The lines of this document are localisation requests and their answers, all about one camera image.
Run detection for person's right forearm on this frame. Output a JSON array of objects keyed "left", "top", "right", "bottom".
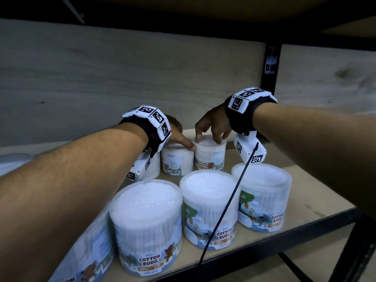
[{"left": 252, "top": 102, "right": 376, "bottom": 218}]

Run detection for white jar with blue label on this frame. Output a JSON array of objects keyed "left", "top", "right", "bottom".
[
  {"left": 193, "top": 135, "right": 227, "bottom": 171},
  {"left": 161, "top": 141, "right": 194, "bottom": 177}
]

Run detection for cotton bud tubs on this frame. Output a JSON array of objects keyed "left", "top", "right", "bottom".
[{"left": 0, "top": 143, "right": 293, "bottom": 282}]

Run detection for person's left hand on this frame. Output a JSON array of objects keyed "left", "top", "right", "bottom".
[{"left": 166, "top": 114, "right": 197, "bottom": 152}]

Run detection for thin black cable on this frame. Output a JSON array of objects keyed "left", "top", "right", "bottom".
[{"left": 196, "top": 142, "right": 260, "bottom": 282}]

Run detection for black wristband with marker tags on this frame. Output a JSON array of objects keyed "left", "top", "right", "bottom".
[
  {"left": 119, "top": 105, "right": 172, "bottom": 157},
  {"left": 224, "top": 87, "right": 278, "bottom": 136}
]

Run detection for person's left forearm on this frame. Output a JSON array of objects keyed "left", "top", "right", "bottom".
[{"left": 0, "top": 122, "right": 149, "bottom": 282}]

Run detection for person's right hand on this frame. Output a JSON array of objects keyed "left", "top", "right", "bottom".
[{"left": 195, "top": 103, "right": 233, "bottom": 145}]

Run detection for black frame wooden shelf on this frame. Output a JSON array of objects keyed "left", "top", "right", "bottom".
[{"left": 0, "top": 0, "right": 376, "bottom": 282}]

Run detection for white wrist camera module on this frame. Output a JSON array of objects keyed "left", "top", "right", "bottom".
[
  {"left": 233, "top": 133, "right": 267, "bottom": 164},
  {"left": 126, "top": 149, "right": 153, "bottom": 182}
]

